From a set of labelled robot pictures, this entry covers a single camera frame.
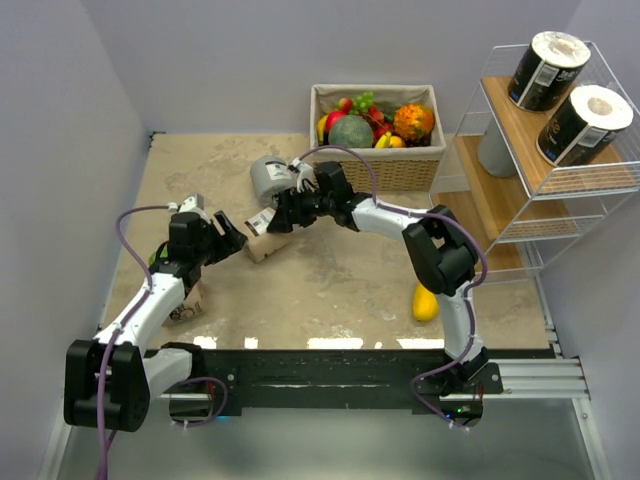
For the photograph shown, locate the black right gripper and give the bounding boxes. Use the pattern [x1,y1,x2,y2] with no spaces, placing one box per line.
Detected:
[267,184,335,234]

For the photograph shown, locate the brown paper towel roll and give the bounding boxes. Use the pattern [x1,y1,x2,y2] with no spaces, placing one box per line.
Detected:
[242,207,293,263]

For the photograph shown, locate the grey paper towel roll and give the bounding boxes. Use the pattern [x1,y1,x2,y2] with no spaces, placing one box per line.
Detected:
[477,119,517,178]
[250,155,296,207]

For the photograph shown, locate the black paper towel roll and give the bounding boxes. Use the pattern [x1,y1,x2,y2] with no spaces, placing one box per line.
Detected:
[536,85,634,167]
[508,31,591,112]

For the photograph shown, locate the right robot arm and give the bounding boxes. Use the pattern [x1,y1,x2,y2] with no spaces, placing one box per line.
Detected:
[251,158,503,397]

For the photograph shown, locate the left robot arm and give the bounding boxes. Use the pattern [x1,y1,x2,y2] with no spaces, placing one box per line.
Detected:
[63,211,247,432]

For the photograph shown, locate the green guava fruit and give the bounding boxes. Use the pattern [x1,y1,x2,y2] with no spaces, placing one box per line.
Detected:
[148,249,167,266]

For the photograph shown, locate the brown paper towel roll cartoon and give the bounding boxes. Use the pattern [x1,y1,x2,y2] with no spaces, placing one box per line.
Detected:
[162,281,206,328]

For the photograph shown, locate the green melon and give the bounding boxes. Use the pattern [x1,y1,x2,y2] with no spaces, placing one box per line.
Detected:
[328,115,374,148]

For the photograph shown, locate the red apple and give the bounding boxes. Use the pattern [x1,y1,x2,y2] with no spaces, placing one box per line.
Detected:
[324,111,346,135]

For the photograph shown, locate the yellow banana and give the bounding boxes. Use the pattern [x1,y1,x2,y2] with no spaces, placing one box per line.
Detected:
[375,132,406,149]

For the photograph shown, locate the woven wicker fruit basket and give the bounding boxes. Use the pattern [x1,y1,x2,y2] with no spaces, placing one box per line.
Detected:
[309,84,446,191]

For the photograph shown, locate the green grapes bunch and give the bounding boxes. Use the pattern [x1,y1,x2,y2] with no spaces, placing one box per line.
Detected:
[351,91,374,114]

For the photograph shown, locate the orange pumpkin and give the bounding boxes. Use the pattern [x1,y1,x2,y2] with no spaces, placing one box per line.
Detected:
[393,103,435,142]

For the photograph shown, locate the yellow mango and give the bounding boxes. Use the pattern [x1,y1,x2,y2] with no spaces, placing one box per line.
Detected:
[412,283,440,322]

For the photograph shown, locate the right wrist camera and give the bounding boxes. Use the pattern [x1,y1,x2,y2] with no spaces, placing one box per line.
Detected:
[288,158,315,192]

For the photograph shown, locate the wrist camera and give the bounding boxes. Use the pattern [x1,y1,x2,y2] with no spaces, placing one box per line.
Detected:
[167,193,209,221]
[288,158,315,192]

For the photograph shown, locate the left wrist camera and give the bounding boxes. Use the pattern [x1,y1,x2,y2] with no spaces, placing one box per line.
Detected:
[167,193,209,221]

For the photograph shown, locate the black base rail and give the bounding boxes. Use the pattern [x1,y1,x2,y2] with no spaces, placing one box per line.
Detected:
[134,347,591,419]

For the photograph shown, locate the white wire wooden shelf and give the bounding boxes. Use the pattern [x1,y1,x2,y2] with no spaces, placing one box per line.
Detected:
[430,44,639,282]

